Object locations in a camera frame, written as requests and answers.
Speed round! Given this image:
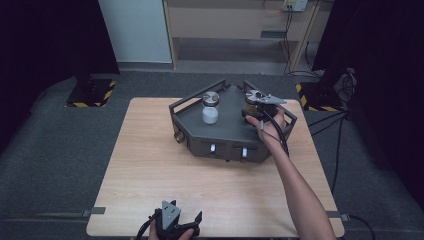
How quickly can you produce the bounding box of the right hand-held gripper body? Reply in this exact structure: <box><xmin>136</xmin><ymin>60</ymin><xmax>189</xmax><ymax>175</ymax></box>
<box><xmin>246</xmin><ymin>89</ymin><xmax>288</xmax><ymax>118</ymax></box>

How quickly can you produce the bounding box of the black stand with striped base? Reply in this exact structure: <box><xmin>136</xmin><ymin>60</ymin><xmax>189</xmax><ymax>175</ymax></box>
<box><xmin>295</xmin><ymin>78</ymin><xmax>345</xmax><ymax>113</ymax></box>
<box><xmin>65</xmin><ymin>63</ymin><xmax>118</xmax><ymax>109</ymax></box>

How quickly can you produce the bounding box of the white cabinet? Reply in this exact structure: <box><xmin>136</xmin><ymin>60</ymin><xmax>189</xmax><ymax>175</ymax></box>
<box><xmin>97</xmin><ymin>0</ymin><xmax>173</xmax><ymax>65</ymax></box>

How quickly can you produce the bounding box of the glass jar of white powder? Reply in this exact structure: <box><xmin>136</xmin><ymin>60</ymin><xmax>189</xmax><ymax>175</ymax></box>
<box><xmin>201</xmin><ymin>90</ymin><xmax>221</xmax><ymax>125</ymax></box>

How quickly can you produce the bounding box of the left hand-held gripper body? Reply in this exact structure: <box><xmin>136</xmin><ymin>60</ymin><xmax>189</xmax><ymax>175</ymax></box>
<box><xmin>153</xmin><ymin>199</ymin><xmax>201</xmax><ymax>239</ymax></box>

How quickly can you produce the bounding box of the person's left hand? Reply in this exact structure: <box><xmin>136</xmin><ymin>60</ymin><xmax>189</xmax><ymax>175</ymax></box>
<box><xmin>148</xmin><ymin>219</ymin><xmax>196</xmax><ymax>240</ymax></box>

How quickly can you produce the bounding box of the person's right hand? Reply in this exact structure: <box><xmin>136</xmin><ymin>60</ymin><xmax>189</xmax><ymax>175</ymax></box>
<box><xmin>245</xmin><ymin>107</ymin><xmax>288</xmax><ymax>148</ymax></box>

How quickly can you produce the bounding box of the right hand-held gripper cable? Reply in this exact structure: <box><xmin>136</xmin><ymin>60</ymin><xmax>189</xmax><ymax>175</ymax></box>
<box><xmin>259</xmin><ymin>109</ymin><xmax>290</xmax><ymax>158</ymax></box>

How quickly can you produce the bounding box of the light wooden shelf unit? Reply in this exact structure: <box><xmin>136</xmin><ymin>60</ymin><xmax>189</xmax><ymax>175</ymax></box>
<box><xmin>161</xmin><ymin>0</ymin><xmax>324</xmax><ymax>73</ymax></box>

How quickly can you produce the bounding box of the black floor cable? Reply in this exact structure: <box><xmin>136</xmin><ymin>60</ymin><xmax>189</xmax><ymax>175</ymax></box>
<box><xmin>308</xmin><ymin>110</ymin><xmax>350</xmax><ymax>195</ymax></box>
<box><xmin>348</xmin><ymin>214</ymin><xmax>378</xmax><ymax>240</ymax></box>

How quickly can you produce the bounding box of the dark grey metal tray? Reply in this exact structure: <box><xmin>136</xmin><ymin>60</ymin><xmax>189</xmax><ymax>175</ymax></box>
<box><xmin>168</xmin><ymin>78</ymin><xmax>298</xmax><ymax>164</ymax></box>

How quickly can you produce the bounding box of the hand-held gripper cable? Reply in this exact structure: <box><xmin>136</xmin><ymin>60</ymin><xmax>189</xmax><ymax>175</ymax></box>
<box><xmin>135</xmin><ymin>214</ymin><xmax>158</xmax><ymax>240</ymax></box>
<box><xmin>259</xmin><ymin>109</ymin><xmax>290</xmax><ymax>158</ymax></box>

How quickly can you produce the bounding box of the grey tape tab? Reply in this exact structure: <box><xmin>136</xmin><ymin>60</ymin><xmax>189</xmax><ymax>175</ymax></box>
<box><xmin>325</xmin><ymin>210</ymin><xmax>351</xmax><ymax>222</ymax></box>
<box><xmin>81</xmin><ymin>206</ymin><xmax>107</xmax><ymax>218</ymax></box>

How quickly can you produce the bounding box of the white power strip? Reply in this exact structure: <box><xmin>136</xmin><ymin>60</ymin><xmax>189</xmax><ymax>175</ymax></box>
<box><xmin>282</xmin><ymin>0</ymin><xmax>310</xmax><ymax>13</ymax></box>

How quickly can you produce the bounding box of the black power cable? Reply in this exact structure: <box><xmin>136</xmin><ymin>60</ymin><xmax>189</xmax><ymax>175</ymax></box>
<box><xmin>282</xmin><ymin>5</ymin><xmax>323</xmax><ymax>78</ymax></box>

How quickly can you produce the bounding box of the left hand-held gripper cable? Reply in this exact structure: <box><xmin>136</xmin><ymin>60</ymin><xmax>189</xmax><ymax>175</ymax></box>
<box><xmin>135</xmin><ymin>214</ymin><xmax>158</xmax><ymax>240</ymax></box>

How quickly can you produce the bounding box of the dark curtain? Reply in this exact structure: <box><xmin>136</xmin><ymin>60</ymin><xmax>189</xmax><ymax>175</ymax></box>
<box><xmin>0</xmin><ymin>0</ymin><xmax>121</xmax><ymax>156</ymax></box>
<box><xmin>312</xmin><ymin>0</ymin><xmax>424</xmax><ymax>212</ymax></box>

